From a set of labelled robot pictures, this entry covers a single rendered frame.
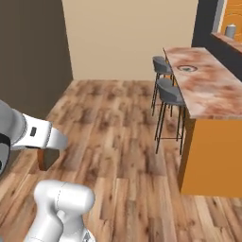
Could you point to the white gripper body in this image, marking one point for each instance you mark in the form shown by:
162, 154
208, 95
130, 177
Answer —
58, 140

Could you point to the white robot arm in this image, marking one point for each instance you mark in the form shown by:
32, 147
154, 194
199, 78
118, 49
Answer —
60, 201

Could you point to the orange dining counter marble top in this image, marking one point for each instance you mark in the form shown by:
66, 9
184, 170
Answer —
211, 157

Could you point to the dark kitchen counter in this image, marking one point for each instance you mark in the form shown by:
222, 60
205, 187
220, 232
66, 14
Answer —
228, 52

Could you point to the dark grey brown-edged panel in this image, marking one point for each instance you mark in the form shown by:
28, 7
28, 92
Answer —
50, 159

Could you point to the grey bar stool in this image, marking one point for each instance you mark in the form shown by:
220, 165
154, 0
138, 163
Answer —
160, 65
170, 93

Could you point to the grey canister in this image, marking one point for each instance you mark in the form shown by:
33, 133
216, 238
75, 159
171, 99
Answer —
230, 31

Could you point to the orange wall cupboard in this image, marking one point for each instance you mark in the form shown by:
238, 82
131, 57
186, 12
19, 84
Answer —
234, 15

